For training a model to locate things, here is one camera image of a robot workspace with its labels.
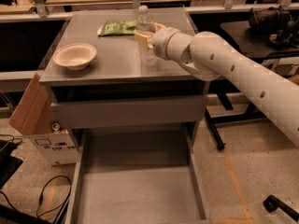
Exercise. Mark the open grey middle drawer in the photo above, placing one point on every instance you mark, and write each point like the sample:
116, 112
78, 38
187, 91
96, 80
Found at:
137, 178

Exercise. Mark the black wheeled base leg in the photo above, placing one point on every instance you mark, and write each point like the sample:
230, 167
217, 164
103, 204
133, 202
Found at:
272, 203

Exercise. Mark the black equipment at left edge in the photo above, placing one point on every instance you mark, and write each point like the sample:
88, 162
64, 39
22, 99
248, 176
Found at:
8, 164

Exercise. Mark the white paper bowl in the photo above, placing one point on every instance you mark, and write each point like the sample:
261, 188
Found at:
75, 56

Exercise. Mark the grey drawer cabinet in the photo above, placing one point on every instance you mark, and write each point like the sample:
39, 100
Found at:
117, 71

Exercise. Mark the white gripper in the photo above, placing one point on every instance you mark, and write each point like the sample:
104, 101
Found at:
161, 42

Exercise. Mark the dark bag on table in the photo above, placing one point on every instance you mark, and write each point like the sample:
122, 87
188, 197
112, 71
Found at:
281, 27

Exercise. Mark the cardboard box with white print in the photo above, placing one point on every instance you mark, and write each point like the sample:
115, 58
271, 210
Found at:
34, 119

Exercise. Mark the clear plastic water bottle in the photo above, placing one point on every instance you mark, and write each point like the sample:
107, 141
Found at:
143, 31

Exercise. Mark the green snack bag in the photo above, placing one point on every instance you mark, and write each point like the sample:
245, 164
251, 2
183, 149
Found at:
117, 28

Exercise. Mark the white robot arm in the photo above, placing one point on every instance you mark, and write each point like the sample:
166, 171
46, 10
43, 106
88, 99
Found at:
197, 66

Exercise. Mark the black side table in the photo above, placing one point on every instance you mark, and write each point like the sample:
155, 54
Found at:
273, 95

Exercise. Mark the grey top drawer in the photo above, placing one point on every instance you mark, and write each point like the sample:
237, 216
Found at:
131, 112

